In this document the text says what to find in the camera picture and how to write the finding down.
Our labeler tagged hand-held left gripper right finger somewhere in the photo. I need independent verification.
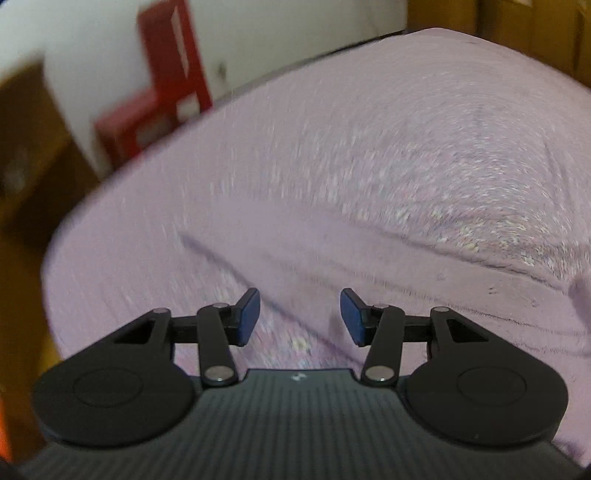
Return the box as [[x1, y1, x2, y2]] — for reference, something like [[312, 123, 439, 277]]
[[339, 287, 493, 388]]

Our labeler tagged lilac bed sheet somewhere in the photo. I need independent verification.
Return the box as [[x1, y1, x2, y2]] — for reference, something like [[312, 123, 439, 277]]
[[41, 28, 591, 468]]

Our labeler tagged red chair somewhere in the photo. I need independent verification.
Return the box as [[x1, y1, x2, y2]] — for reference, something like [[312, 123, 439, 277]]
[[95, 0, 213, 172]]

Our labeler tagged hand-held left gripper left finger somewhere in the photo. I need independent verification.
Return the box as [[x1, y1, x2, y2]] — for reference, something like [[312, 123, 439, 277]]
[[109, 287, 262, 388]]

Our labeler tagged brown wooden cabinet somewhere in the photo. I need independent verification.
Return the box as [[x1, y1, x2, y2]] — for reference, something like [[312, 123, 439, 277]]
[[0, 61, 100, 254]]

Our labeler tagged light wooden wardrobe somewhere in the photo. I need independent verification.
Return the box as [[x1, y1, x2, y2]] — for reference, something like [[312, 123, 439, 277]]
[[406, 0, 591, 89]]

